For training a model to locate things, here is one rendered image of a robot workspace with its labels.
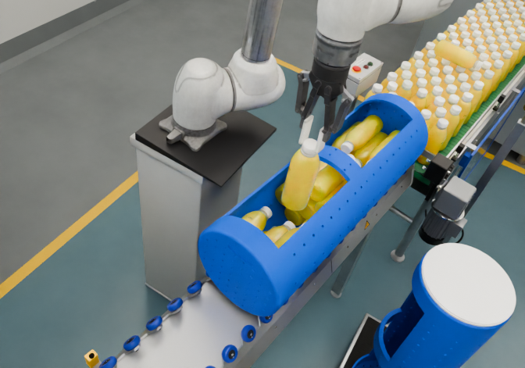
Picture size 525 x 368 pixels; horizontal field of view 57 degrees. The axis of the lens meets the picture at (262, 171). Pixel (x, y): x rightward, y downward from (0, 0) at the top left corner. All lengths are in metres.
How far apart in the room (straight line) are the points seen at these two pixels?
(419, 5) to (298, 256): 0.66
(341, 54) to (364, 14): 0.09
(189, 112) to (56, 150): 1.72
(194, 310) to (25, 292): 1.35
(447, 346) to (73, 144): 2.45
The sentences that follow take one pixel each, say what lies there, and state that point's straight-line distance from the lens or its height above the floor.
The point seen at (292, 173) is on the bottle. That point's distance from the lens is 1.16.
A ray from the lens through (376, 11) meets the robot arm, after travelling 0.91.
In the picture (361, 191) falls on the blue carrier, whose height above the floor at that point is 1.18.
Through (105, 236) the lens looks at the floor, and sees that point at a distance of 2.75.
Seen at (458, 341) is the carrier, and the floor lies 0.94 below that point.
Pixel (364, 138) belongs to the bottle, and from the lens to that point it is 1.71.
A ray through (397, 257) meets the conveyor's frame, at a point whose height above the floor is 0.01.
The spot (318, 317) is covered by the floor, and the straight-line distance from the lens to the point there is 2.55.
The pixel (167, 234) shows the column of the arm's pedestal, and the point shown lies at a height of 0.53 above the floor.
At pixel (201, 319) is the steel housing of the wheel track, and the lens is 1.42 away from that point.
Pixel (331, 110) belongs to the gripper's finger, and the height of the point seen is 1.58.
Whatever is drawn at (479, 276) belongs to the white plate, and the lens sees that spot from 1.62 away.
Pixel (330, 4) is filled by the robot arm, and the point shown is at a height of 1.82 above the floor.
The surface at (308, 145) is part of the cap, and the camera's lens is 1.12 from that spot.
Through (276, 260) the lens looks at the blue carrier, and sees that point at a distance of 1.21.
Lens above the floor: 2.20
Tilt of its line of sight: 45 degrees down
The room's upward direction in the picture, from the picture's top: 11 degrees clockwise
